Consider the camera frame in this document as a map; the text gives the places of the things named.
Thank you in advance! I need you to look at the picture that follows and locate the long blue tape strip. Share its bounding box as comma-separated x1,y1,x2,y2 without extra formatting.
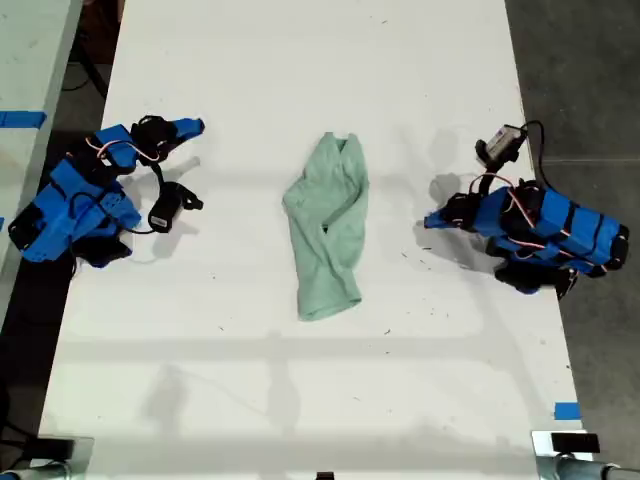
0,110,48,129

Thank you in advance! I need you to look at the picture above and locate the short blue tape strip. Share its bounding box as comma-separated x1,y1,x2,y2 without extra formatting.
553,401,583,422

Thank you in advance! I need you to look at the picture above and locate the grey metal tube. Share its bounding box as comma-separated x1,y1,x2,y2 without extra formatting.
556,457,640,480

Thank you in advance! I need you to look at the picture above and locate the pale side table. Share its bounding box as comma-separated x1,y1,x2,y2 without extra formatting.
0,0,85,324

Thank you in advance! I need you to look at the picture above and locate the silver metal bracket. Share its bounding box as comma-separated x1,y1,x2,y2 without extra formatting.
530,429,604,480
28,435,96,480

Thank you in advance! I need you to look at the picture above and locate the black camera box grey face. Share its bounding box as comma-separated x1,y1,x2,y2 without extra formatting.
473,124,528,164

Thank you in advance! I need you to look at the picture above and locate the black floor cable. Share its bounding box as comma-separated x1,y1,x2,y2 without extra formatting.
62,29,109,99

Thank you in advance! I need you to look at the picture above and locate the black camera box white label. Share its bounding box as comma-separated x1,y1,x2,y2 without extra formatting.
148,181,206,234

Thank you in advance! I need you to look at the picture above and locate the thick black camera cable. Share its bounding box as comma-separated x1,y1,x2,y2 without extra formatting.
518,119,550,190

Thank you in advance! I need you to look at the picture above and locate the pale green T-shirt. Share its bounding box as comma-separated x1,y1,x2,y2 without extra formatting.
282,131,372,323

